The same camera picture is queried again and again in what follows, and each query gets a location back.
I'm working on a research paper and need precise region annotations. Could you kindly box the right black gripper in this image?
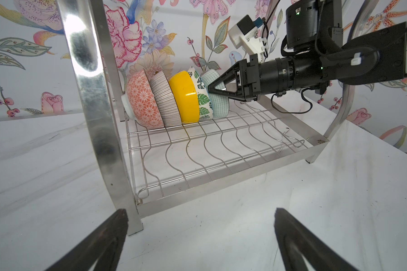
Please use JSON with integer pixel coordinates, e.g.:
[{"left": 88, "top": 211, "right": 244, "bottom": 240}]
[{"left": 208, "top": 54, "right": 326, "bottom": 102}]

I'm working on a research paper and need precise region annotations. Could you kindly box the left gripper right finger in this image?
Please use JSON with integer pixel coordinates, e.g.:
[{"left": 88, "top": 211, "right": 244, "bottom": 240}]
[{"left": 274, "top": 208, "right": 356, "bottom": 271}]

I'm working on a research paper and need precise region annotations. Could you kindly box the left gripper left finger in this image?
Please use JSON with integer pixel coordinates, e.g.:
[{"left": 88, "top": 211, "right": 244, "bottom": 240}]
[{"left": 48, "top": 209, "right": 128, "bottom": 271}]

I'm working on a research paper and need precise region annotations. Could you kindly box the pale celadon bowl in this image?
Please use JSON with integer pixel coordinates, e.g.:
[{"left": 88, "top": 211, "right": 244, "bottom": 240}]
[{"left": 201, "top": 70, "right": 230, "bottom": 119}]

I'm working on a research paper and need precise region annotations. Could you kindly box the green leaf pattern bowl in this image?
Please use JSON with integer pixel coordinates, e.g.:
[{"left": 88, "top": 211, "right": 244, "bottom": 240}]
[{"left": 188, "top": 67, "right": 214, "bottom": 121}]

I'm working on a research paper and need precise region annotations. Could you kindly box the yellow bowl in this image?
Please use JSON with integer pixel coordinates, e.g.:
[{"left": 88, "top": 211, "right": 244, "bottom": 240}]
[{"left": 169, "top": 71, "right": 200, "bottom": 124}]

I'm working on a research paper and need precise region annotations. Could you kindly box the pink striped bowl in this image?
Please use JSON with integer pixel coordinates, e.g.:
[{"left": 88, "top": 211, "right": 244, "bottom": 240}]
[{"left": 149, "top": 71, "right": 182, "bottom": 127}]

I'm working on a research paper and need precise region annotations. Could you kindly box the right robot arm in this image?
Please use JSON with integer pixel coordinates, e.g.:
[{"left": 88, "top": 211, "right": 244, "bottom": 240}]
[{"left": 208, "top": 1, "right": 407, "bottom": 102}]

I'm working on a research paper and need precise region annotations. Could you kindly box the steel two-tier dish rack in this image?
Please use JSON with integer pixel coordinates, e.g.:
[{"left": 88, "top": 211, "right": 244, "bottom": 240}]
[{"left": 55, "top": 0, "right": 381, "bottom": 236}]

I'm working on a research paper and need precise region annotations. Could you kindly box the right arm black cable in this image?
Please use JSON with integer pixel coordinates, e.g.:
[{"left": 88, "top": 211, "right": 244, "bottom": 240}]
[{"left": 260, "top": 0, "right": 407, "bottom": 115}]

